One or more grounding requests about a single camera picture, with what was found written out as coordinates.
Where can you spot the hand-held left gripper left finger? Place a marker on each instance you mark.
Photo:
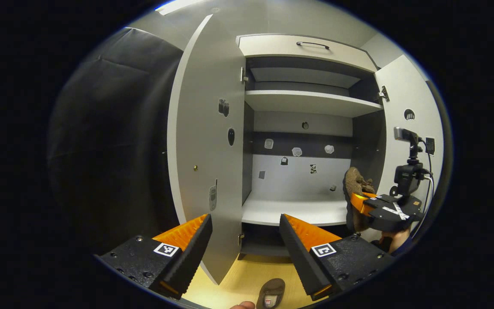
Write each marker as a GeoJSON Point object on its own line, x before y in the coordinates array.
{"type": "Point", "coordinates": [193, 249]}

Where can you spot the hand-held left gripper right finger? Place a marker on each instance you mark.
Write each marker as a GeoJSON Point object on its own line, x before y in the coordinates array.
{"type": "Point", "coordinates": [298, 253]}

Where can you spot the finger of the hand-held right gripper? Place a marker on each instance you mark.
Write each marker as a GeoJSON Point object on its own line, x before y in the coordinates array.
{"type": "Point", "coordinates": [360, 202]}

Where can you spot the brown fuzzy shoe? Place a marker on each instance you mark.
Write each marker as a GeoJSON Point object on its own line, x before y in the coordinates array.
{"type": "Point", "coordinates": [354, 182]}
{"type": "Point", "coordinates": [272, 289]}

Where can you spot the grey white shoe cabinet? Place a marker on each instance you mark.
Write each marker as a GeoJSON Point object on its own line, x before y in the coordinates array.
{"type": "Point", "coordinates": [298, 180]}

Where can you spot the white shoe cabinet door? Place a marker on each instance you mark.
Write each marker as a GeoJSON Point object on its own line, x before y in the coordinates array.
{"type": "Point", "coordinates": [405, 86]}
{"type": "Point", "coordinates": [204, 128]}

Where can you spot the metal door hinge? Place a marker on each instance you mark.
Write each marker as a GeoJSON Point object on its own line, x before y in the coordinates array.
{"type": "Point", "coordinates": [240, 239]}
{"type": "Point", "coordinates": [243, 77]}
{"type": "Point", "coordinates": [384, 94]}

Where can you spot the white cabinet shelf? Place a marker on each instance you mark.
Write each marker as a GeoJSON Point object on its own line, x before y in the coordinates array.
{"type": "Point", "coordinates": [307, 103]}

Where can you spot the black backdrop cloth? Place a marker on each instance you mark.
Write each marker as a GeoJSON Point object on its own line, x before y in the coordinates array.
{"type": "Point", "coordinates": [114, 150]}

